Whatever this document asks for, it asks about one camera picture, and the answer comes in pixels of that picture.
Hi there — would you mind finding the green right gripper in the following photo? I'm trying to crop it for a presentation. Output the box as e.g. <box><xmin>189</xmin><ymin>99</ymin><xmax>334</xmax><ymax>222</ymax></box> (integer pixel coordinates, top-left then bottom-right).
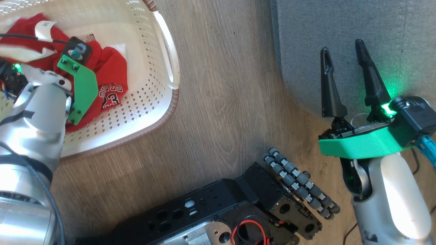
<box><xmin>318</xmin><ymin>39</ymin><xmax>419</xmax><ymax>159</ymax></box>

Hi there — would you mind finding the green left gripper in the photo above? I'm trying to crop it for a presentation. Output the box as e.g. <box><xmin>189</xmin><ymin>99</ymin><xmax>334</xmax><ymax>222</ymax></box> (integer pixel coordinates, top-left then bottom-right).
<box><xmin>0</xmin><ymin>54</ymin><xmax>99</xmax><ymax>125</ymax></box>

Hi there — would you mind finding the red and white jersey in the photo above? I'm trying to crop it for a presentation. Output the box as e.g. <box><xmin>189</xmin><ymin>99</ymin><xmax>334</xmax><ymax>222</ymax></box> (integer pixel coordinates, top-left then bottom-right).
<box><xmin>0</xmin><ymin>13</ymin><xmax>129</xmax><ymax>133</ymax></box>

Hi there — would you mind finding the cream plastic laundry basket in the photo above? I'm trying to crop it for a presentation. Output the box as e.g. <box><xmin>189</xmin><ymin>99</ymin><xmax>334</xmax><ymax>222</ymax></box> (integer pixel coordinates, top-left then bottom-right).
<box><xmin>0</xmin><ymin>0</ymin><xmax>180</xmax><ymax>161</ymax></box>

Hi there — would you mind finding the grey roller mecanum wheel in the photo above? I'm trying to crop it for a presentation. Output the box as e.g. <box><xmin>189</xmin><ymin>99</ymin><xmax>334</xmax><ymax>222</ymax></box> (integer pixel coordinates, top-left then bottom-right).
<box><xmin>263</xmin><ymin>147</ymin><xmax>341</xmax><ymax>220</ymax></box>

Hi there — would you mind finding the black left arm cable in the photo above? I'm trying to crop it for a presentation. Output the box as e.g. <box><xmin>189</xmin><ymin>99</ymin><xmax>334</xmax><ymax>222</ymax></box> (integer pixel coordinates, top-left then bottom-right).
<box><xmin>0</xmin><ymin>33</ymin><xmax>79</xmax><ymax>48</ymax></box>

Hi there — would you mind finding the teal right cable plug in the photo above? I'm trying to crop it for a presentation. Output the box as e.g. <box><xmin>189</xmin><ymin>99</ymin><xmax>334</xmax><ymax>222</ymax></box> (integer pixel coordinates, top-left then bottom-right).
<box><xmin>416</xmin><ymin>135</ymin><xmax>436</xmax><ymax>170</ymax></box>

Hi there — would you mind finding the red wire loop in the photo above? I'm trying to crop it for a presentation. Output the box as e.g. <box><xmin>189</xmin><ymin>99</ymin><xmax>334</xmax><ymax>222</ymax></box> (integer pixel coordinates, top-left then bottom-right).
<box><xmin>231</xmin><ymin>219</ymin><xmax>271</xmax><ymax>245</ymax></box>

